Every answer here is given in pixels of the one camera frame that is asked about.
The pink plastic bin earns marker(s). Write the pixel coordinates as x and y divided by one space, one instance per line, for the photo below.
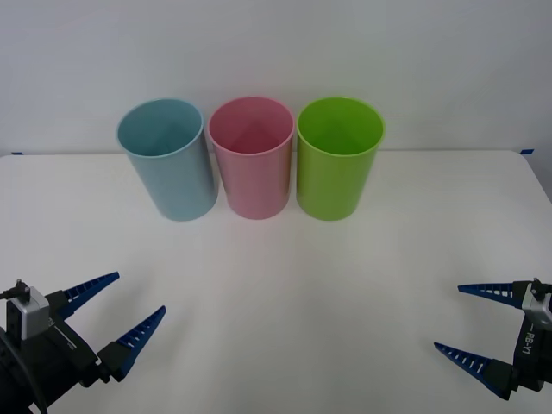
254 185

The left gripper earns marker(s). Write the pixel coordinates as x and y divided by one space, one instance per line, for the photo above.
64 358

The green plastic bin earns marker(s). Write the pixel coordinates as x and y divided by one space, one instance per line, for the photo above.
332 185

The pale blue plastic bin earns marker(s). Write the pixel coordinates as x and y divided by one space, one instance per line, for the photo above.
172 181

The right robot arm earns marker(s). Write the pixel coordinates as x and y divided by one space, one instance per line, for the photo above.
538 305

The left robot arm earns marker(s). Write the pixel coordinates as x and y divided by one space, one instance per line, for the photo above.
17 366

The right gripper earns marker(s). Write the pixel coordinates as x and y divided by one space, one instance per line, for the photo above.
535 353

